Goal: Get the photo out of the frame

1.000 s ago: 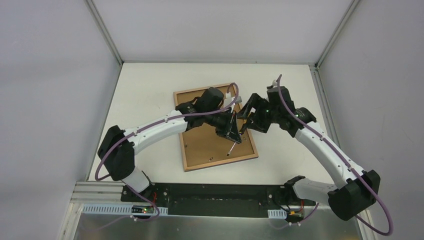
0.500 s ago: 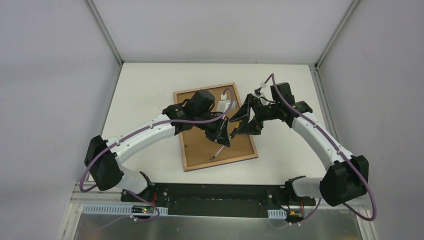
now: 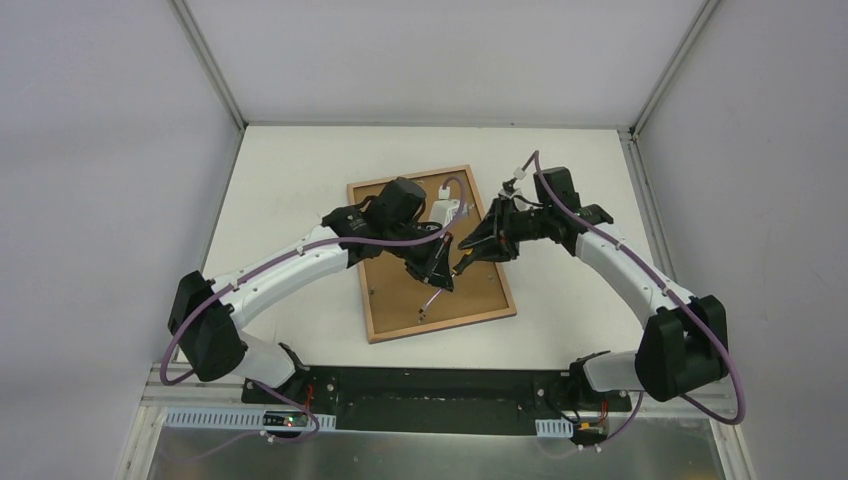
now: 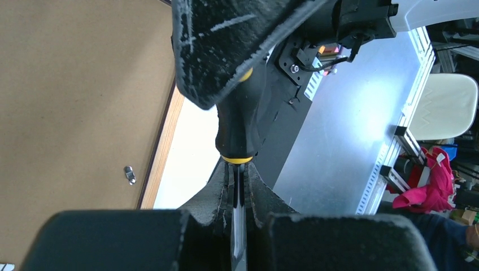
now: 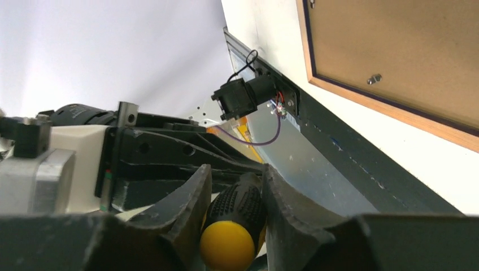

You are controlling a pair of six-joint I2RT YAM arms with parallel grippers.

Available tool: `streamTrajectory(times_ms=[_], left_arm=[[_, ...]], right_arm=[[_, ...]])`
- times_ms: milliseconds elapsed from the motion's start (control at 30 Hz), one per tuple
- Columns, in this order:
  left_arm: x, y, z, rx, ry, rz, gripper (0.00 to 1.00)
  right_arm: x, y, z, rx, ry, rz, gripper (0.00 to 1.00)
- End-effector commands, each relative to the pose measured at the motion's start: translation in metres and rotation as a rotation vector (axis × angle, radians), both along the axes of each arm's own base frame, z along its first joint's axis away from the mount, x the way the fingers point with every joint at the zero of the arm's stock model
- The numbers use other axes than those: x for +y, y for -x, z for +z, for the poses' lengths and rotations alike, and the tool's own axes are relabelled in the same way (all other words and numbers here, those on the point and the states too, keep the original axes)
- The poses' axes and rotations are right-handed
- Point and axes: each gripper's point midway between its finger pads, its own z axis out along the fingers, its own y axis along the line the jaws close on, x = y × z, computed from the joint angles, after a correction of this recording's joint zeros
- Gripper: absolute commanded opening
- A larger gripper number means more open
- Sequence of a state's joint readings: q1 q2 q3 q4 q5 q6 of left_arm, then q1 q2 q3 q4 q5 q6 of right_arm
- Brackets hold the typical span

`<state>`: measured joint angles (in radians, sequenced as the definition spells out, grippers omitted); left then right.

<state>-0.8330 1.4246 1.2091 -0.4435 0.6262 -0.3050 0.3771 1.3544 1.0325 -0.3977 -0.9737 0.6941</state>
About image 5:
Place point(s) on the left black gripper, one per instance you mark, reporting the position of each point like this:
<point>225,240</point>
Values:
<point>142,163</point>

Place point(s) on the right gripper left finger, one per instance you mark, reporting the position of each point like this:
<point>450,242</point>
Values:
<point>162,237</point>

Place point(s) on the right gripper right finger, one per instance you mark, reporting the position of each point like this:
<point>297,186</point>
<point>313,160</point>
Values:
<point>302,235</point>

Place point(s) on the yellow black screwdriver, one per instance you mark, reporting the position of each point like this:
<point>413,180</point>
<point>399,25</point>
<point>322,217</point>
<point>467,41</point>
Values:
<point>234,226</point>

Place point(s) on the wooden picture frame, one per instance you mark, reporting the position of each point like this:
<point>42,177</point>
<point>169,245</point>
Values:
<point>415,61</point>

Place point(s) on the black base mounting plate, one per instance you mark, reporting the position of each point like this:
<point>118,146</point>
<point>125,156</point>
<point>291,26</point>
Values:
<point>377,177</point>

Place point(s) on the left green circuit board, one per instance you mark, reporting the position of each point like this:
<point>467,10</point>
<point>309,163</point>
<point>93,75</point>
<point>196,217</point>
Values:
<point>277,108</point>

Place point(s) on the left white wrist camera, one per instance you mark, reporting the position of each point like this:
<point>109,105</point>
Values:
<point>50,169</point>

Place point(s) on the left white slotted cable duct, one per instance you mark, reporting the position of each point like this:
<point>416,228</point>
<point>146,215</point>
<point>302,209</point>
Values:
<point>290,118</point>

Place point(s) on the aluminium rail beam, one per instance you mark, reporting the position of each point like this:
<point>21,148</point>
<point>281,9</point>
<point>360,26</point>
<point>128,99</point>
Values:
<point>243,58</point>

